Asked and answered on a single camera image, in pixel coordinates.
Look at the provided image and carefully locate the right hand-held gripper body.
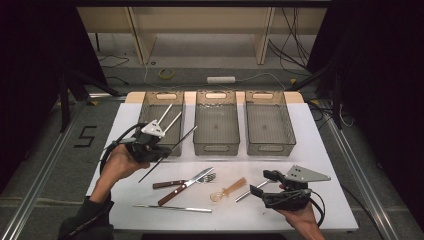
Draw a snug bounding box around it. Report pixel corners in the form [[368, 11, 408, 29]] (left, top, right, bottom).
[[259, 164, 332, 212]]

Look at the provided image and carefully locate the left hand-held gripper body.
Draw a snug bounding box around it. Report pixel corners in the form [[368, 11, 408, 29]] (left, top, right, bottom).
[[128, 119, 173, 164]]

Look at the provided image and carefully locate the metal spoon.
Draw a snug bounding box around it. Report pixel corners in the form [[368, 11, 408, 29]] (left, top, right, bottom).
[[234, 179, 270, 204]]

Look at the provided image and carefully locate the black chopstick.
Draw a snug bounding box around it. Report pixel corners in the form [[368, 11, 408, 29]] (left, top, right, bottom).
[[137, 125, 198, 184]]

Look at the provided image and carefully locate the wooden handled fork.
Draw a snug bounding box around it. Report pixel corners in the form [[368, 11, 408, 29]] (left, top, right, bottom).
[[152, 172, 217, 190]]

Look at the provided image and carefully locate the mesh bin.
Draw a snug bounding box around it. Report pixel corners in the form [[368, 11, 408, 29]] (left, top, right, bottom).
[[193, 90, 241, 157], [137, 91, 185, 157]]

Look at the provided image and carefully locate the clear grey plastic bin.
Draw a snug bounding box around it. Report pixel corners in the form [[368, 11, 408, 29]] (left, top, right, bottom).
[[244, 90, 297, 157]]

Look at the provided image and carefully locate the wooden handled knife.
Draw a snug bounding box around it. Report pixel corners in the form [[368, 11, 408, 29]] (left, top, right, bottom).
[[157, 166, 215, 207]]

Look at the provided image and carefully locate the silver table knife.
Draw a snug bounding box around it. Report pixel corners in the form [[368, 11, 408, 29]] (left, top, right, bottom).
[[132, 203, 213, 214]]

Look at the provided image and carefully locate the person's right hand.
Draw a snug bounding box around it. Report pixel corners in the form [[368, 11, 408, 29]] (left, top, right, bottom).
[[283, 203, 326, 240]]

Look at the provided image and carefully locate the person's left hand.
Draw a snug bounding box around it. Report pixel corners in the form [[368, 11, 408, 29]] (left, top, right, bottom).
[[99, 143, 152, 189]]

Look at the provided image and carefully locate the yellow tape roll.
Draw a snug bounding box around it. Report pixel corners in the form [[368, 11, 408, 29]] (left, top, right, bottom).
[[158, 68, 176, 81]]

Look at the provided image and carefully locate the black metal stand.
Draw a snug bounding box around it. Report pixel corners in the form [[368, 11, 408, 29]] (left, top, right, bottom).
[[58, 64, 122, 134], [285, 63, 344, 131]]

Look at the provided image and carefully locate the white power strip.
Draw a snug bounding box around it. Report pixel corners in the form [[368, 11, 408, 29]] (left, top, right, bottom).
[[206, 76, 237, 85]]

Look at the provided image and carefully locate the beige wooden shelf unit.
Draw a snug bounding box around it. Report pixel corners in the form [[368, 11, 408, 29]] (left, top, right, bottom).
[[77, 6, 328, 66]]

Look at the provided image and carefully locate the black curtain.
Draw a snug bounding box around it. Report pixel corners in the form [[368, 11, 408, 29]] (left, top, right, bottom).
[[0, 0, 108, 194], [306, 0, 424, 221]]

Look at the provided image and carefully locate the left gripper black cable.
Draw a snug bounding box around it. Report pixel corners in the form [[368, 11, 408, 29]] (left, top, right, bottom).
[[99, 122, 148, 174]]

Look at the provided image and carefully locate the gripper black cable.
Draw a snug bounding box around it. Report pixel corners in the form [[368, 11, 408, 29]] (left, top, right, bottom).
[[308, 189, 327, 228], [99, 122, 148, 174]]

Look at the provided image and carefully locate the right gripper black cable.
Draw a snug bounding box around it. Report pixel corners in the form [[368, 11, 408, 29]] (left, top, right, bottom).
[[308, 189, 327, 228]]

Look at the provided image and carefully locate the aluminium floor rail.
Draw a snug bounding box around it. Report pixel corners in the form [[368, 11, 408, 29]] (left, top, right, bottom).
[[0, 99, 88, 240], [319, 109, 401, 240]]

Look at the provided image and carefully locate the black floor cable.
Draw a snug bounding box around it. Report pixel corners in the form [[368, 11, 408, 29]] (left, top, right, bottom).
[[98, 54, 131, 86]]

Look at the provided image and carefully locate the white cable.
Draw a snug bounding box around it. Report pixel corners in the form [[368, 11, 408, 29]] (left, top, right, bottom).
[[143, 63, 288, 92]]

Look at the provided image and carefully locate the black cable bundle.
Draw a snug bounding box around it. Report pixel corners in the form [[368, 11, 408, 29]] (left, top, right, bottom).
[[268, 6, 312, 72]]

